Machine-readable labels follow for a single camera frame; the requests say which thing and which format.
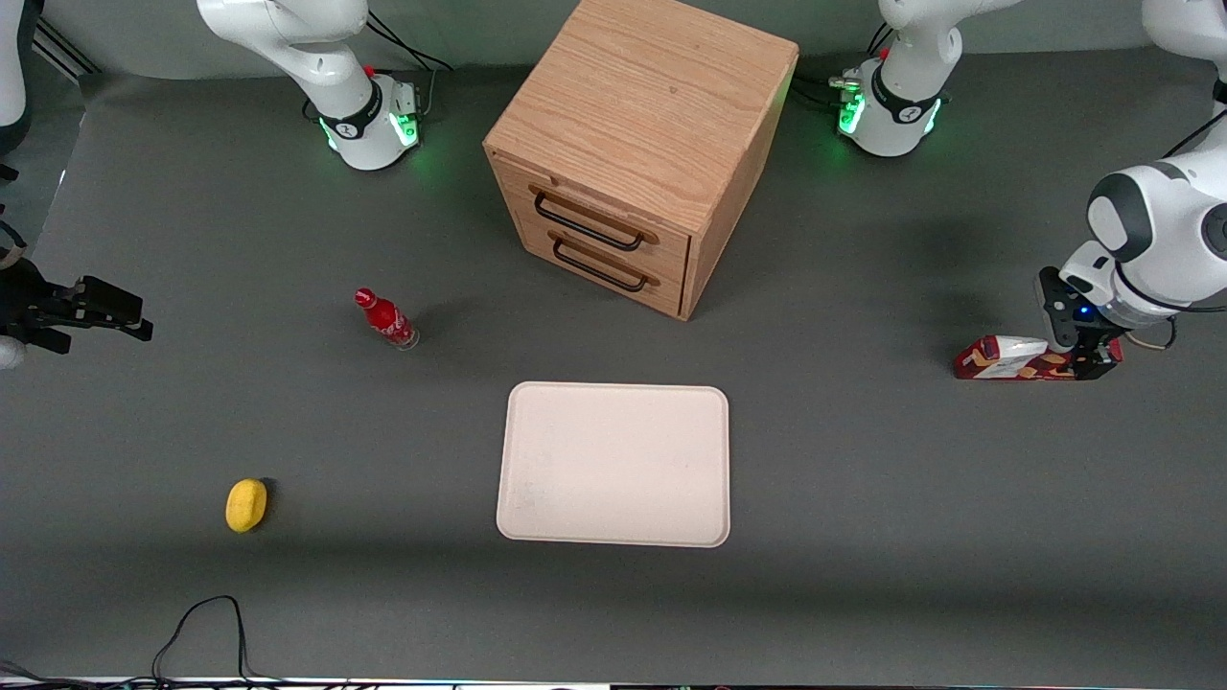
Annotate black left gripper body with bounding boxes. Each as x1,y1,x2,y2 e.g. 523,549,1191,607
1076,321,1127,363

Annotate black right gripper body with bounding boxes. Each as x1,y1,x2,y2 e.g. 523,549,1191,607
0,257,76,356

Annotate red cookie box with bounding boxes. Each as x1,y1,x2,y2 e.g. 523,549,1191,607
954,334,1124,382

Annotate beige rectangular tray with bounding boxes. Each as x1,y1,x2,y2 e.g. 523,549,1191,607
496,381,731,549

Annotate yellow lemon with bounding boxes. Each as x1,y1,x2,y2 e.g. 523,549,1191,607
225,478,269,534

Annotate red cola bottle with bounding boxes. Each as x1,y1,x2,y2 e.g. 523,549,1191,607
354,287,421,352

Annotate wooden drawer front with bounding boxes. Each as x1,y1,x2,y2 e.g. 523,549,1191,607
491,153,693,279
516,211,687,319

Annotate wooden drawer cabinet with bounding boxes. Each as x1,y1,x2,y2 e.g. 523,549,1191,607
482,0,801,322

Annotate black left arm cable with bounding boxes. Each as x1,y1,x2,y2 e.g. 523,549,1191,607
1112,105,1227,352

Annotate aluminium frame rail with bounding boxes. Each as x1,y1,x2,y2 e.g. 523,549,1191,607
32,14,103,78

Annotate black looped cable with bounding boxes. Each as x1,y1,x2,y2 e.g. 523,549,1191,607
151,595,258,687

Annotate thin black cable bundle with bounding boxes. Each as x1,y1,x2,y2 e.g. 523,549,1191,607
0,659,154,690

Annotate black left arm base cables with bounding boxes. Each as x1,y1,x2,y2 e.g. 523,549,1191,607
794,24,894,114

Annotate black arm base cables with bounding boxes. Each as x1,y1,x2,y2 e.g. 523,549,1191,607
364,10,453,118
794,24,894,114

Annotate black right arm base cables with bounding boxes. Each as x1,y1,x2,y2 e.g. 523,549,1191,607
364,10,453,118

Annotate black metal drawer handle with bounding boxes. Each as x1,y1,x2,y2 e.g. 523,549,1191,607
533,191,646,253
552,237,650,293

